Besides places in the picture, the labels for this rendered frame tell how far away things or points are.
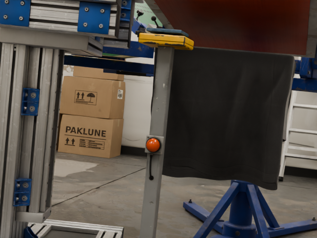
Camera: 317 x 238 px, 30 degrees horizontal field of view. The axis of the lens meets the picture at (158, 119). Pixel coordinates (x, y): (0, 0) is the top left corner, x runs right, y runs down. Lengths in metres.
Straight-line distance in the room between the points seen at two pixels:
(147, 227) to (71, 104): 4.92
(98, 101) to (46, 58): 4.48
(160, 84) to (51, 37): 0.39
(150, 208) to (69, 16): 0.59
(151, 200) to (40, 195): 0.46
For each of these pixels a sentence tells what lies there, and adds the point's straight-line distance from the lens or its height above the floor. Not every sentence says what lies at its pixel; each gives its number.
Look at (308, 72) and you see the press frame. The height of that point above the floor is 0.95.
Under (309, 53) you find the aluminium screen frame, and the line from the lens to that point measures 2.50.
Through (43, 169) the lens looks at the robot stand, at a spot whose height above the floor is 0.50.
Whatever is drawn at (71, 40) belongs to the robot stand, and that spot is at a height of 0.92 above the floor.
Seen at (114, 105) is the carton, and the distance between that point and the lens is 6.45.
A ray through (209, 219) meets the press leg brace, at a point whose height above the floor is 0.16.
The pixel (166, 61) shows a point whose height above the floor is 0.88.
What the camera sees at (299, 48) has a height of 1.02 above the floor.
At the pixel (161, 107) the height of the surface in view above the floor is 0.76.
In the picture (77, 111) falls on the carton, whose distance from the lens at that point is 6.52.
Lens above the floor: 0.81
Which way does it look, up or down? 3 degrees down
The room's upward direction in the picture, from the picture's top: 6 degrees clockwise
